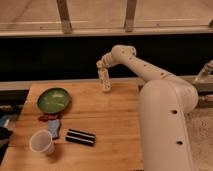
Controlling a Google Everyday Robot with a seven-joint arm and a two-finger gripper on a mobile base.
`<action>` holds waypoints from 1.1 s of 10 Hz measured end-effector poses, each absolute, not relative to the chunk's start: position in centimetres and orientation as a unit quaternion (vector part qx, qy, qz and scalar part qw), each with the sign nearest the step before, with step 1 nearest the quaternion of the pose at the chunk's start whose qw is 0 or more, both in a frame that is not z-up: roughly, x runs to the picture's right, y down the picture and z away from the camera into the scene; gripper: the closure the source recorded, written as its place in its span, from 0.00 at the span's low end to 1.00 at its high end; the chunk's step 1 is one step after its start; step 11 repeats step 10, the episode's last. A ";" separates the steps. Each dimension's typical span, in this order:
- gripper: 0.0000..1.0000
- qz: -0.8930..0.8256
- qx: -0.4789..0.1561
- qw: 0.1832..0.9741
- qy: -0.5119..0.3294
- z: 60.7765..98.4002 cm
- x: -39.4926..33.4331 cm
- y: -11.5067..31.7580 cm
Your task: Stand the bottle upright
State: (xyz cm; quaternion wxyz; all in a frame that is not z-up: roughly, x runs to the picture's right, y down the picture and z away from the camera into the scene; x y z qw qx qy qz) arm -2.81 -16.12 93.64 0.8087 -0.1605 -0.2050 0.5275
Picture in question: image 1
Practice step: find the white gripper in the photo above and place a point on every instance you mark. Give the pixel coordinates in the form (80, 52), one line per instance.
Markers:
(102, 65)

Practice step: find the blue small bottle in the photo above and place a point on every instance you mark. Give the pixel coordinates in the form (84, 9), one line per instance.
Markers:
(53, 128)

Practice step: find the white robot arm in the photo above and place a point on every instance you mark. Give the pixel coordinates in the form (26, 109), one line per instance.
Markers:
(164, 100)

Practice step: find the green round plate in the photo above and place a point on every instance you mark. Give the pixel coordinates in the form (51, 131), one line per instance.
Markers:
(53, 100)

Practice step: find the brown red small object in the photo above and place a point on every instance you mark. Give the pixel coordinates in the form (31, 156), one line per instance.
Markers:
(45, 118)

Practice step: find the clear plastic cup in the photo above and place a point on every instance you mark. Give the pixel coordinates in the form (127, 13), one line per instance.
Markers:
(41, 142)

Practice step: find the right metal window post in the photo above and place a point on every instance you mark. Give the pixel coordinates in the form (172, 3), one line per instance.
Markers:
(130, 15)

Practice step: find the metal window post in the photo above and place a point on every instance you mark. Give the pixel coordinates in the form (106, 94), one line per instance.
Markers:
(130, 15)
(64, 16)

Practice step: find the left metal window post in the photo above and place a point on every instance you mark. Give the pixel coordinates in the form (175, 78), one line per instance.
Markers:
(64, 16)

